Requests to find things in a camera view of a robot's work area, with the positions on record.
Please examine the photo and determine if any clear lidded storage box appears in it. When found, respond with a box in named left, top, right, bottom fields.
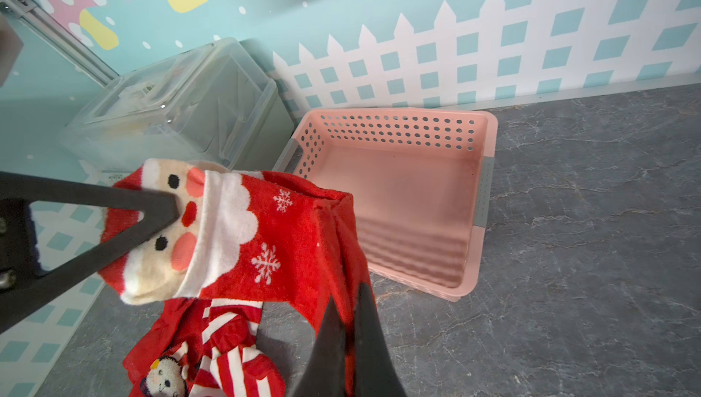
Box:
left=60, top=38, right=295, bottom=172

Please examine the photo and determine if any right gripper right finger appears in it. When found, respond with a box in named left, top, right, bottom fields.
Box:
left=292, top=283, right=406, bottom=396

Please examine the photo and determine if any pink plastic basket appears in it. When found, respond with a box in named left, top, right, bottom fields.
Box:
left=275, top=108, right=498, bottom=302

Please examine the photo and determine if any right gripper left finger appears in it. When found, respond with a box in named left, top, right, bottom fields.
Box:
left=1, top=172, right=179, bottom=332

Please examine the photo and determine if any red white striped sock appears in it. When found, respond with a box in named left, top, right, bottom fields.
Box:
left=190, top=299, right=286, bottom=397

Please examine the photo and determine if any red Santa sock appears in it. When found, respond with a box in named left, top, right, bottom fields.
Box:
left=100, top=159, right=370, bottom=396

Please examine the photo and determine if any red sock white lettering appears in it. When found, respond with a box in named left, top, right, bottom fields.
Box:
left=122, top=298, right=208, bottom=396

